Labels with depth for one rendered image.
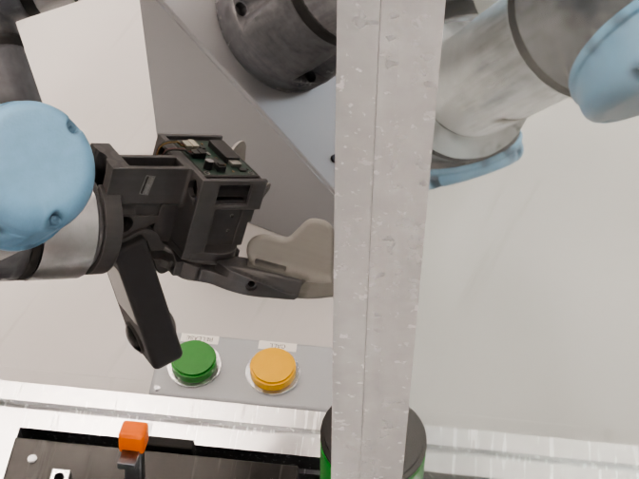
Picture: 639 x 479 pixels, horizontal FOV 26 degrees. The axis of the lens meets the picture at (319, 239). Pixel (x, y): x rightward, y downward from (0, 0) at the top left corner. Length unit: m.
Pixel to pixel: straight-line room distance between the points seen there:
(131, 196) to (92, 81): 0.71
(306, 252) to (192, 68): 0.40
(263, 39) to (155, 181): 0.39
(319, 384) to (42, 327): 0.32
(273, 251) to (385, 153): 0.54
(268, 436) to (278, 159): 0.31
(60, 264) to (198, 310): 0.50
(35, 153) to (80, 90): 0.85
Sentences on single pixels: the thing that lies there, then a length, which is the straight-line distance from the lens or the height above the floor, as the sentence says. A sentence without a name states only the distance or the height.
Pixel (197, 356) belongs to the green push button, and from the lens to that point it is 1.22.
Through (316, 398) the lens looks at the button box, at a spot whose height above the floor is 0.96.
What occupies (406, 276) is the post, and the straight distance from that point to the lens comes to 0.48.
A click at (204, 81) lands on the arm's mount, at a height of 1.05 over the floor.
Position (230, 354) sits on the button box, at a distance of 1.23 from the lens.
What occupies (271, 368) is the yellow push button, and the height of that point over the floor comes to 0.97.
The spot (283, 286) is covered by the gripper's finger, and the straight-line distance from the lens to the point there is 0.97.
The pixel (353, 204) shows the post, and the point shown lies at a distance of 0.45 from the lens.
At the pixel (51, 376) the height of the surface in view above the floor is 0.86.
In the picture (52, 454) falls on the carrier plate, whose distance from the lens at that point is 1.18.
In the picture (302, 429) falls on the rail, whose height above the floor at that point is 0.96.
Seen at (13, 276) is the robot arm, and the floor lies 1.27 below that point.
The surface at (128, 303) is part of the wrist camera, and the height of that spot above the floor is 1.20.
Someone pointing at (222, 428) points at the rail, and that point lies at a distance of 1.20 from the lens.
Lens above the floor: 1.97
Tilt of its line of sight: 50 degrees down
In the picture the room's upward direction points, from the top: straight up
